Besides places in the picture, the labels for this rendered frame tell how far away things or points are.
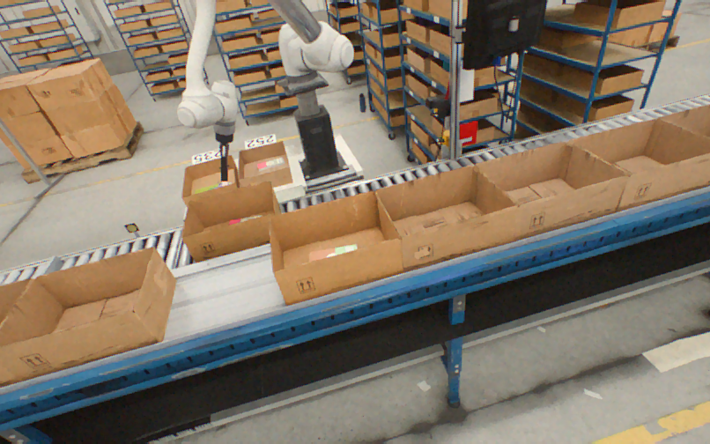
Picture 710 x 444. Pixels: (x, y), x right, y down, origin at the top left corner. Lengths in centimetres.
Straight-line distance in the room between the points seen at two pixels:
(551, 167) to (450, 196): 44
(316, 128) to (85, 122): 396
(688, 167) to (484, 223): 74
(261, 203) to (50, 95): 400
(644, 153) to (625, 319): 92
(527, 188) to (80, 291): 171
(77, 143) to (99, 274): 424
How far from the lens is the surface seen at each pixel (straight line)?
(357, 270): 113
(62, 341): 134
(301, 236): 137
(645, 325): 245
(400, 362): 173
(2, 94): 578
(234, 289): 135
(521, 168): 157
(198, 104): 149
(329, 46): 174
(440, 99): 197
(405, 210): 142
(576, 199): 137
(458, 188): 146
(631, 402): 216
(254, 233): 162
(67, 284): 160
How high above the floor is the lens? 176
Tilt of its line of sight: 38 degrees down
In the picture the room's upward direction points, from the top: 10 degrees counter-clockwise
